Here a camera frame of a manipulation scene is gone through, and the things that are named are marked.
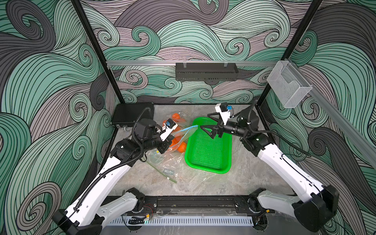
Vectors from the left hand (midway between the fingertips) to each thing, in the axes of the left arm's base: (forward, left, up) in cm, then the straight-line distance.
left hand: (171, 134), depth 68 cm
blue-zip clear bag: (+1, -7, 0) cm, 7 cm away
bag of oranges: (+31, -3, -26) cm, 40 cm away
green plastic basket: (+4, -19, -28) cm, 34 cm away
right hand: (+4, -16, +5) cm, 17 cm away
